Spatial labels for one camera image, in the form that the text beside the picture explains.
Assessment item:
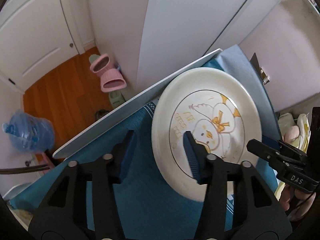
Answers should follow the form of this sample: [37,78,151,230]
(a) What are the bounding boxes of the white duck pattern plate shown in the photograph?
[151,67,262,202]

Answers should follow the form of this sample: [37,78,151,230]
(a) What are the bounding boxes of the right hand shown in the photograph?
[279,184,316,221]

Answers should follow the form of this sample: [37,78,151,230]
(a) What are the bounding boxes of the pink slippers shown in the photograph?
[89,54,127,93]

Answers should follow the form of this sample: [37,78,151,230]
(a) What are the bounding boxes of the teal patterned tablecloth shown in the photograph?
[11,59,280,239]

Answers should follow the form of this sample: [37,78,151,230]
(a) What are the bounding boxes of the black clothes rack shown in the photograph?
[0,164,50,175]

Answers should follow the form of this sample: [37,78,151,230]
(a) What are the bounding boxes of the blue water jug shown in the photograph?
[2,110,55,153]

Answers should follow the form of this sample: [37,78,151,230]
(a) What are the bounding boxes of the white wardrobe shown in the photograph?
[136,0,280,90]

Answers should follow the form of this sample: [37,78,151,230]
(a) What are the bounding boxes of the white entrance door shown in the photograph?
[1,0,80,93]

